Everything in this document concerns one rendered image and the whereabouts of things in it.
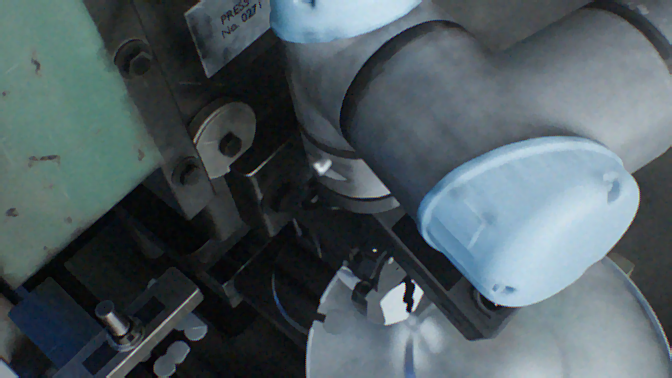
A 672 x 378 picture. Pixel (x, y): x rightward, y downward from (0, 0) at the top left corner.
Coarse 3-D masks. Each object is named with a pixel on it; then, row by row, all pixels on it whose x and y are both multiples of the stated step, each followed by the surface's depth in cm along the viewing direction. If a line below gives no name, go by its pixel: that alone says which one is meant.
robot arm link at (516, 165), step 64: (384, 64) 31; (448, 64) 30; (512, 64) 30; (576, 64) 29; (640, 64) 29; (384, 128) 30; (448, 128) 28; (512, 128) 27; (576, 128) 28; (640, 128) 29; (448, 192) 28; (512, 192) 26; (576, 192) 26; (448, 256) 30; (512, 256) 26; (576, 256) 29
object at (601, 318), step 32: (576, 288) 62; (608, 288) 62; (352, 320) 61; (416, 320) 61; (448, 320) 60; (512, 320) 60; (544, 320) 60; (576, 320) 60; (608, 320) 60; (640, 320) 60; (320, 352) 60; (352, 352) 60; (384, 352) 60; (416, 352) 59; (448, 352) 59; (480, 352) 59; (512, 352) 59; (544, 352) 58; (576, 352) 59; (608, 352) 59; (640, 352) 59
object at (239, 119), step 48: (144, 0) 38; (192, 0) 40; (240, 0) 43; (192, 48) 42; (240, 48) 45; (192, 96) 44; (240, 96) 48; (288, 96) 51; (240, 144) 47; (288, 144) 49; (240, 192) 51; (288, 192) 50
